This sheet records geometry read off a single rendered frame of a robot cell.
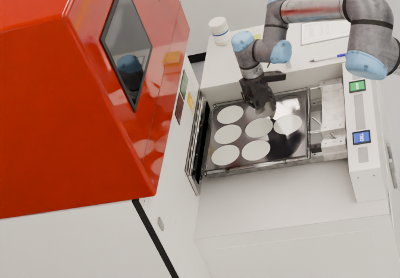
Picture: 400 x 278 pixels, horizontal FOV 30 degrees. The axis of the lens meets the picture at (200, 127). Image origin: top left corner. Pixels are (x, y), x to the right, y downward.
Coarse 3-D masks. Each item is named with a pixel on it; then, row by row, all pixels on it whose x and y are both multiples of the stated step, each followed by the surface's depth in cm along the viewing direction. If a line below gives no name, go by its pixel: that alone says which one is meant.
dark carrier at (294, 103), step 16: (288, 96) 270; (304, 96) 267; (288, 112) 263; (304, 112) 261; (240, 128) 265; (272, 128) 259; (304, 128) 254; (224, 144) 261; (240, 144) 258; (272, 144) 253; (288, 144) 251; (304, 144) 248; (208, 160) 257; (240, 160) 252; (256, 160) 249; (272, 160) 247
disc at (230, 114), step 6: (228, 108) 276; (234, 108) 275; (240, 108) 273; (222, 114) 274; (228, 114) 273; (234, 114) 272; (240, 114) 271; (222, 120) 271; (228, 120) 270; (234, 120) 269
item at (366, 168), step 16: (352, 80) 256; (368, 80) 253; (352, 96) 249; (368, 96) 247; (352, 112) 243; (368, 112) 241; (352, 128) 238; (368, 128) 235; (352, 144) 232; (368, 144) 230; (352, 160) 227; (368, 160) 225; (352, 176) 225; (368, 176) 224; (384, 176) 232; (368, 192) 229; (384, 192) 228
